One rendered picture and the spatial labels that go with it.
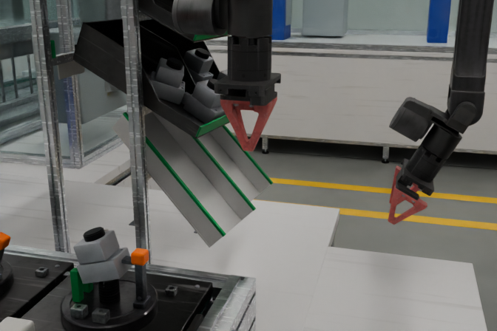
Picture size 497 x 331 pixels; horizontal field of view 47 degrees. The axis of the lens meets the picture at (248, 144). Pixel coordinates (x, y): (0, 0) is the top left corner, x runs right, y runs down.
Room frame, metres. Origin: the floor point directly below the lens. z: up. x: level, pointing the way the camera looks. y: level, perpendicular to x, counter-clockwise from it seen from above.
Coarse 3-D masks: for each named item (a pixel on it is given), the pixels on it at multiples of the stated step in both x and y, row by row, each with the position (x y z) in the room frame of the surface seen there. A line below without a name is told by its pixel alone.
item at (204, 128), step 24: (96, 24) 1.05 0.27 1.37; (120, 24) 1.11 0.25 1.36; (96, 48) 1.01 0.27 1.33; (120, 48) 0.99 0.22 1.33; (144, 48) 1.12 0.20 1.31; (168, 48) 1.09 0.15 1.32; (96, 72) 1.01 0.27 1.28; (120, 72) 0.99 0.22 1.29; (144, 72) 0.97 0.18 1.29; (144, 96) 0.97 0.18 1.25; (168, 120) 0.95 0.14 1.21; (192, 120) 0.98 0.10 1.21; (216, 120) 0.97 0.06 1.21
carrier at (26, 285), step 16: (16, 256) 0.92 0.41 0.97; (0, 272) 0.83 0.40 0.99; (16, 272) 0.86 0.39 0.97; (32, 272) 0.86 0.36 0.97; (64, 272) 0.87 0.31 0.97; (0, 288) 0.79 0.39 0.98; (16, 288) 0.81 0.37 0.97; (32, 288) 0.81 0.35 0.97; (48, 288) 0.82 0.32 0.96; (0, 304) 0.76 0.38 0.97; (16, 304) 0.76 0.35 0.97; (32, 304) 0.78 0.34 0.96; (0, 320) 0.72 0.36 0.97
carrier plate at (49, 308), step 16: (128, 272) 0.86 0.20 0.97; (64, 288) 0.81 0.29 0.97; (160, 288) 0.81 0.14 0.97; (192, 288) 0.81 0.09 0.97; (208, 288) 0.81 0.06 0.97; (48, 304) 0.76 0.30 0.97; (160, 304) 0.76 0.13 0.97; (176, 304) 0.76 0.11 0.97; (192, 304) 0.76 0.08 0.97; (32, 320) 0.72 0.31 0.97; (48, 320) 0.72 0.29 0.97; (160, 320) 0.72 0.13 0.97; (176, 320) 0.72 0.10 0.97; (192, 320) 0.74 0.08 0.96
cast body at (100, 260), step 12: (96, 228) 0.76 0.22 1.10; (84, 240) 0.75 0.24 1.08; (96, 240) 0.73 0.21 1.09; (108, 240) 0.74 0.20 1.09; (84, 252) 0.73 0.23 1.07; (96, 252) 0.73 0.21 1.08; (108, 252) 0.73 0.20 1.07; (120, 252) 0.74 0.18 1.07; (84, 264) 0.73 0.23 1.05; (96, 264) 0.73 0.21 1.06; (108, 264) 0.72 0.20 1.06; (120, 264) 0.73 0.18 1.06; (84, 276) 0.73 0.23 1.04; (96, 276) 0.73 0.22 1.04; (108, 276) 0.72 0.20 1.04; (120, 276) 0.72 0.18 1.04
